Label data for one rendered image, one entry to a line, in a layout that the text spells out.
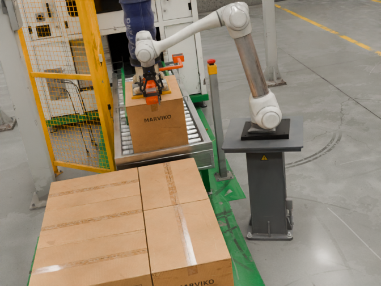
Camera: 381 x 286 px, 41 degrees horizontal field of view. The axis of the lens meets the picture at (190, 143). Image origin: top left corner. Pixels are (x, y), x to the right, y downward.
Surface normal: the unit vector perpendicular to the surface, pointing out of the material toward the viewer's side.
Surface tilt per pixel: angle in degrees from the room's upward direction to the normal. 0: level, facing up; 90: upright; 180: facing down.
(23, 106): 90
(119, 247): 0
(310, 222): 0
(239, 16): 81
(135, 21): 77
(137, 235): 0
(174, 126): 90
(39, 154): 90
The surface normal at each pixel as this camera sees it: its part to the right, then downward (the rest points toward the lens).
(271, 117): 0.07, 0.44
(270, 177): -0.19, 0.42
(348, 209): -0.12, -0.91
